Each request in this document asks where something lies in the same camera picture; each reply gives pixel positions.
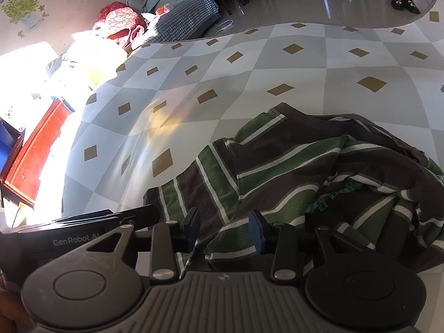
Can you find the red patterned cloth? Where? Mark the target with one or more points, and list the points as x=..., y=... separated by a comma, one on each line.
x=118, y=17

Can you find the potted plant wall sticker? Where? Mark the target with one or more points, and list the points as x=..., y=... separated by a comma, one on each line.
x=22, y=8

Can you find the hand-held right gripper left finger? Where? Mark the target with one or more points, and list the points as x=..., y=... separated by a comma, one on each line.
x=192, y=230

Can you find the red wooden board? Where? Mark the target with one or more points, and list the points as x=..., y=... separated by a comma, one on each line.
x=34, y=152

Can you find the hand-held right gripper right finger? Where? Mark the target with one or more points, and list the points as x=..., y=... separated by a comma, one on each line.
x=256, y=230

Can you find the checkered diamond-pattern mat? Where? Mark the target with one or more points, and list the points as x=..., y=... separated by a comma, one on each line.
x=242, y=86

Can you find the blue box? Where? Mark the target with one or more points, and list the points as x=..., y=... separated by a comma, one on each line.
x=6, y=145

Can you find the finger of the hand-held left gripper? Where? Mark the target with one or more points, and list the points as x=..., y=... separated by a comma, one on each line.
x=104, y=216

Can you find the black slipper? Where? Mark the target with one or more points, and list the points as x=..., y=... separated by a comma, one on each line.
x=412, y=7
x=399, y=3

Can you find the person's left hand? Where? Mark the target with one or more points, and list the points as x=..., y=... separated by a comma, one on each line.
x=8, y=301

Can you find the houndstooth blanket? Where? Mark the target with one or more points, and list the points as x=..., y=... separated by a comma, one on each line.
x=180, y=20

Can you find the small red object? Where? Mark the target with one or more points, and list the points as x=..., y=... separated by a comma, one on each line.
x=163, y=9

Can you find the green brown striped t-shirt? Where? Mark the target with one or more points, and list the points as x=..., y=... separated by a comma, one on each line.
x=277, y=166

